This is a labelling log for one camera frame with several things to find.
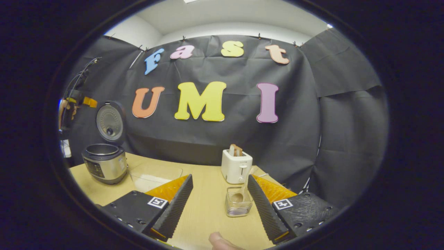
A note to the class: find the clear plastic container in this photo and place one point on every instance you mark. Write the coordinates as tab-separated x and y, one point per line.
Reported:
156	172

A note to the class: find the white side desk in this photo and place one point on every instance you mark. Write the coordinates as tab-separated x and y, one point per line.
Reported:
66	148

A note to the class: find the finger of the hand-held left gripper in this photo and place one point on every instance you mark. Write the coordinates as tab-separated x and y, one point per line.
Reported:
90	102

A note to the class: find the brown toast slice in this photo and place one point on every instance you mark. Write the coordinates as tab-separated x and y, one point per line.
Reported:
239	150

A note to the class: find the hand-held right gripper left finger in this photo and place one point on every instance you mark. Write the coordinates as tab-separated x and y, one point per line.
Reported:
173	208

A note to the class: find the white toaster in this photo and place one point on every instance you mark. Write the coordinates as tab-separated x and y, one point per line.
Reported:
236	170

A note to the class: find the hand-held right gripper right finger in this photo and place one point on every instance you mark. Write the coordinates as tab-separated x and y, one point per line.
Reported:
265	211

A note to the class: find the wooden spoon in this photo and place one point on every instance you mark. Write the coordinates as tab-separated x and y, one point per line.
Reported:
237	198

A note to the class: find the dark grey rice cooker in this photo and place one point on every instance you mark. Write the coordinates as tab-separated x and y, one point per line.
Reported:
104	166

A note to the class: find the black backdrop cloth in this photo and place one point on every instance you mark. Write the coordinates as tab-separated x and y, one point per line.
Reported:
242	139

